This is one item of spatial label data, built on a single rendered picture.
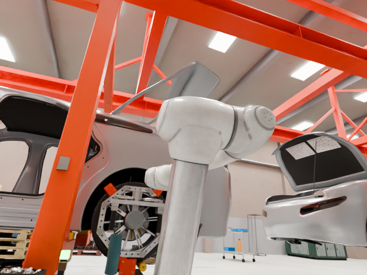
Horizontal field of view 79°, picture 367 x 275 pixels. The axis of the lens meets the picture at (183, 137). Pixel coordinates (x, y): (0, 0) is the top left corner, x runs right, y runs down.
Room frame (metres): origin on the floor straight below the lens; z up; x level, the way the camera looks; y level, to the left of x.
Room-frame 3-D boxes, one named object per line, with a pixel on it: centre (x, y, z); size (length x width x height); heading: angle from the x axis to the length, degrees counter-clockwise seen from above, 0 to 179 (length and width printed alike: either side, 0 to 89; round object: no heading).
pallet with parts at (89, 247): (7.71, 2.92, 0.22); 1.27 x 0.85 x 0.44; 109
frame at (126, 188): (1.99, 0.37, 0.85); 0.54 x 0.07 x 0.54; 106
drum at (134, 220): (1.92, 0.35, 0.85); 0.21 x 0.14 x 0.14; 16
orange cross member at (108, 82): (2.79, 1.14, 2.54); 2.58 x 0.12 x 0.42; 16
